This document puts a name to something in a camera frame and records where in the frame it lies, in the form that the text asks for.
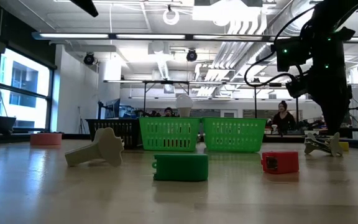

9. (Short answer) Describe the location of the red stapler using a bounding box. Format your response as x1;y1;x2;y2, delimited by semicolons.
260;151;300;175

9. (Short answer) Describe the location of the dark background monitor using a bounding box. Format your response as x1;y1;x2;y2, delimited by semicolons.
106;98;121;119

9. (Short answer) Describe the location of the green plastic basket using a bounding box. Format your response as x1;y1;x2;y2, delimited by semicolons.
139;116;201;152
201;116;267;153

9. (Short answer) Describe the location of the pink tape roll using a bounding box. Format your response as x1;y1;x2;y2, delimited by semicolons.
29;133;63;146

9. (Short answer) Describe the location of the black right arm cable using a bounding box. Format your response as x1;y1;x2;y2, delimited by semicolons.
243;6;315;88

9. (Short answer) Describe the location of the white ring lamp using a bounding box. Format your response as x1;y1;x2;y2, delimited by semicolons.
162;8;180;26

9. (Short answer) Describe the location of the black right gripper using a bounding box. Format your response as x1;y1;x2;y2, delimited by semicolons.
285;71;353;135

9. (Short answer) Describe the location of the long ceiling light strip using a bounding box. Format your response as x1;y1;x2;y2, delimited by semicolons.
32;32;358;44

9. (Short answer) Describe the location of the black background rig frame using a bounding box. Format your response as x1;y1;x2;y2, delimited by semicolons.
103;80;301;121

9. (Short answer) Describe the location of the silver round air duct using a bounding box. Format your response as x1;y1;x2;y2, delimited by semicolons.
237;0;316;63

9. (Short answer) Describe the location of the silver staple remover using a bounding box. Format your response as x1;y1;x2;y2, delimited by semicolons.
64;127;125;167
303;131;344;157

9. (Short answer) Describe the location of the green stapler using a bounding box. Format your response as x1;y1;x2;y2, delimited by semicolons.
152;153;209;182

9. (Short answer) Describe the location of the white bulb lamp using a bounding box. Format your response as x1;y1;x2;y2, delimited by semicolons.
175;94;194;118

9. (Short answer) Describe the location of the black plastic basket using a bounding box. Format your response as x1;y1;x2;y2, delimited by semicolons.
85;118;142;149

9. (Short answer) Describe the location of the large glass window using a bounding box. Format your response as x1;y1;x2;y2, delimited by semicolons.
0;46;54;133

